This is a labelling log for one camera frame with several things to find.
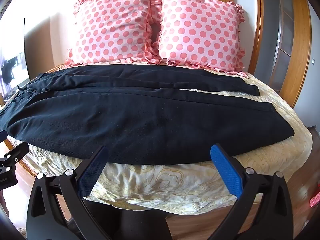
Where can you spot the window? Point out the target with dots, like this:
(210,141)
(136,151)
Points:
(13,62)

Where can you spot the pink polka dot pillow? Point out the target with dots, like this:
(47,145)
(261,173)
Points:
(112,22)
(200,30)

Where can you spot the black pants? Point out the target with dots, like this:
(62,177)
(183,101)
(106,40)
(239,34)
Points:
(125,120)

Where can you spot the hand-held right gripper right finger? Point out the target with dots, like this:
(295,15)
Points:
(226,171)

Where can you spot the wooden wardrobe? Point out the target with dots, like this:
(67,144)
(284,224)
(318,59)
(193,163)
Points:
(300,42)

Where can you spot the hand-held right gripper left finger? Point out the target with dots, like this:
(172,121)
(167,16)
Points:
(91,171)

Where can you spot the cream patterned bedspread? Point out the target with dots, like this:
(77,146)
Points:
(155,182)

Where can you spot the wooden bed frame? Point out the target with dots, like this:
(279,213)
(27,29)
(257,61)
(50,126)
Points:
(225,221)

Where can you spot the dark hanging garment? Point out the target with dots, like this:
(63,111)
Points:
(7,71)

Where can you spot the red patterned object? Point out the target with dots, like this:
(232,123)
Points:
(315,200)

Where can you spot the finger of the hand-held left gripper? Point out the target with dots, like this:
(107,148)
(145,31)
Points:
(17,152)
(3,135)

